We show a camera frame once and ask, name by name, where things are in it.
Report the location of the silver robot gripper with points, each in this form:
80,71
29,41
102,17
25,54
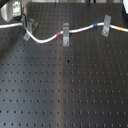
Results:
12,9

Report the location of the left grey cable clip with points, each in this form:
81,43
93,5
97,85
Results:
30,27

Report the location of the grey cable clip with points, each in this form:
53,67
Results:
66,35
106,25
30,27

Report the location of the middle grey cable clip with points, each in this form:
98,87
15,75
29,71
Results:
66,35

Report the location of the right grey cable clip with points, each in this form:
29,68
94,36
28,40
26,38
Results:
106,25

